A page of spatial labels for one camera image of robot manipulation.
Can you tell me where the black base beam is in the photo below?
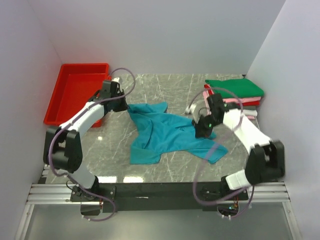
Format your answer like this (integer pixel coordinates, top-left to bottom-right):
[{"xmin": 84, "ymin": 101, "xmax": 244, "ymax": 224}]
[{"xmin": 70, "ymin": 181, "xmax": 249, "ymax": 212}]

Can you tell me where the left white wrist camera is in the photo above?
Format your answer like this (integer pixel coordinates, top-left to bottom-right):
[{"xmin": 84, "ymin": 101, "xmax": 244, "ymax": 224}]
[{"xmin": 111, "ymin": 77, "xmax": 123, "ymax": 85}]

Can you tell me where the red plastic bin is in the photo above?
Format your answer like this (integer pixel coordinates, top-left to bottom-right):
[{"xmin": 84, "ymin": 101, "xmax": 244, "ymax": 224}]
[{"xmin": 43, "ymin": 63, "xmax": 111, "ymax": 126}]

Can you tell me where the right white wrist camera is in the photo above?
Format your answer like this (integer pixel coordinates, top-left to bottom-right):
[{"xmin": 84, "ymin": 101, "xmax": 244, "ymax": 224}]
[{"xmin": 184, "ymin": 103, "xmax": 197, "ymax": 116}]

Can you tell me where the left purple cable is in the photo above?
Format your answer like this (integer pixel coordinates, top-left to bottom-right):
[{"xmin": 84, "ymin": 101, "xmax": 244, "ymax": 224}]
[{"xmin": 48, "ymin": 67, "xmax": 137, "ymax": 223}]

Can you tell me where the purple cable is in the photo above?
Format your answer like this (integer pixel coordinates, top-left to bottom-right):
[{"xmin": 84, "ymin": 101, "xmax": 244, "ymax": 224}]
[
  {"xmin": 48, "ymin": 67, "xmax": 137, "ymax": 223},
  {"xmin": 189, "ymin": 87, "xmax": 256, "ymax": 220}
]

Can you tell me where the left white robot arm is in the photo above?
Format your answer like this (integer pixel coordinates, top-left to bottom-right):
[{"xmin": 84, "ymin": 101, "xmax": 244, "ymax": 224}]
[{"xmin": 43, "ymin": 77, "xmax": 128, "ymax": 194}]

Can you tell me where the red folded t shirt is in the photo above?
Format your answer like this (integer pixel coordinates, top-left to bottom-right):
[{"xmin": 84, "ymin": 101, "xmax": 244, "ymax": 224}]
[{"xmin": 203, "ymin": 84, "xmax": 261, "ymax": 106}]

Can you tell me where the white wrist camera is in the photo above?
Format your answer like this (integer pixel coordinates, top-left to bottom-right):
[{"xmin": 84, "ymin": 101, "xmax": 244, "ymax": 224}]
[
  {"xmin": 111, "ymin": 77, "xmax": 123, "ymax": 85},
  {"xmin": 184, "ymin": 103, "xmax": 197, "ymax": 116}
]

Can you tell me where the grey folded t shirt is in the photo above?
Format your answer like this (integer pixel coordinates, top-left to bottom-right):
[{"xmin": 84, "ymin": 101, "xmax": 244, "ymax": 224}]
[{"xmin": 243, "ymin": 106, "xmax": 257, "ymax": 111}]

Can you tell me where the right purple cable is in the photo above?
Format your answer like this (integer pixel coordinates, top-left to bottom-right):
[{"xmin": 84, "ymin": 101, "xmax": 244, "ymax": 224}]
[{"xmin": 189, "ymin": 87, "xmax": 256, "ymax": 220}]

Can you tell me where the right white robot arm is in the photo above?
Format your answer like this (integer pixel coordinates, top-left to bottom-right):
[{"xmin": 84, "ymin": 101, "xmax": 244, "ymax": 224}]
[{"xmin": 192, "ymin": 91, "xmax": 285, "ymax": 191}]

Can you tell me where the light pink bottom t shirt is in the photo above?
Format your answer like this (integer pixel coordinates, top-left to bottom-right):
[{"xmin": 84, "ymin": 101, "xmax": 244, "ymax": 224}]
[{"xmin": 246, "ymin": 115, "xmax": 256, "ymax": 120}]

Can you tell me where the white folded t shirt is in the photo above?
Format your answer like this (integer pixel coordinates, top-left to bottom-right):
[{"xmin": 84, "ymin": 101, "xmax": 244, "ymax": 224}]
[{"xmin": 243, "ymin": 110, "xmax": 258, "ymax": 117}]

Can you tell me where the teal t shirt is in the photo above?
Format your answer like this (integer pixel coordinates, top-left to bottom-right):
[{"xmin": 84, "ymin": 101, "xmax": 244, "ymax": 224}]
[{"xmin": 127, "ymin": 101, "xmax": 216, "ymax": 165}]

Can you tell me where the aluminium frame rail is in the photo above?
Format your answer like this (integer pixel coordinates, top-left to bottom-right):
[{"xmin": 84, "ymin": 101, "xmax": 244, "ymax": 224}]
[{"xmin": 24, "ymin": 134, "xmax": 76, "ymax": 206}]

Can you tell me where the green folded t shirt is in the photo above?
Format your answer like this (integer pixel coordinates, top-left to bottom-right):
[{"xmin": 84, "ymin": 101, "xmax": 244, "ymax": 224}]
[{"xmin": 205, "ymin": 78, "xmax": 265, "ymax": 98}]

